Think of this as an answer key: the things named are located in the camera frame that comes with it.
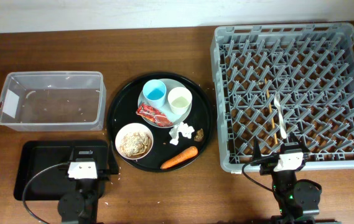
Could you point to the black rectangular tray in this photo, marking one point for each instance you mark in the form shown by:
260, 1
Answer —
37, 156

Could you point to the blue cup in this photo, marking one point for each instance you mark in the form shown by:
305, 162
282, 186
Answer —
154, 92

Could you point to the white plastic fork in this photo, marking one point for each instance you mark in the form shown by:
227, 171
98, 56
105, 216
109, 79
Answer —
281, 119

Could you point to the light grey plate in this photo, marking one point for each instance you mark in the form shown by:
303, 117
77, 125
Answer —
166, 108

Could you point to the clear plastic bin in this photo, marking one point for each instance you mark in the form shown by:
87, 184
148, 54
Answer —
53, 101

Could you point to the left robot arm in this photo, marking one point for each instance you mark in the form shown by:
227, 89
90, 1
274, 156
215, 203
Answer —
80, 205

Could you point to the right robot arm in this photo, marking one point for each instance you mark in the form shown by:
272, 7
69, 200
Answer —
298, 200

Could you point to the red snack wrapper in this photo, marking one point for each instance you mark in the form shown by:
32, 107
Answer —
153, 115

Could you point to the white cup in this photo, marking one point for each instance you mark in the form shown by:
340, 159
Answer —
180, 99

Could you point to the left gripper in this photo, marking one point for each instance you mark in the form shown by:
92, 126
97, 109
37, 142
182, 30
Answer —
112, 168

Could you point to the pink bowl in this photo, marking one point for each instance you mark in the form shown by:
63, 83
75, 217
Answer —
131, 128

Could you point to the orange carrot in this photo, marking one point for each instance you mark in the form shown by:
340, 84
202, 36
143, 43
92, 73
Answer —
183, 156

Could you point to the brown food scrap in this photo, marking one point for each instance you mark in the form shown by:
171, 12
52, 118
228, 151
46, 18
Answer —
199, 135

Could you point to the wooden chopstick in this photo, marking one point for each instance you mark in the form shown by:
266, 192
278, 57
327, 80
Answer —
270, 112

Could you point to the white tissue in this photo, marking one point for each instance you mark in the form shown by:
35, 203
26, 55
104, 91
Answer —
182, 128

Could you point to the grey dishwasher rack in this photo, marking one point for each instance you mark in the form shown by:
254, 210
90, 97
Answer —
312, 68

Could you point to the rice and peanut scraps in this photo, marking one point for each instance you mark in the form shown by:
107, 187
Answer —
135, 144

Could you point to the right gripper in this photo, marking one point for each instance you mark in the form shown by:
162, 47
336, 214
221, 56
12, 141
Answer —
269, 167

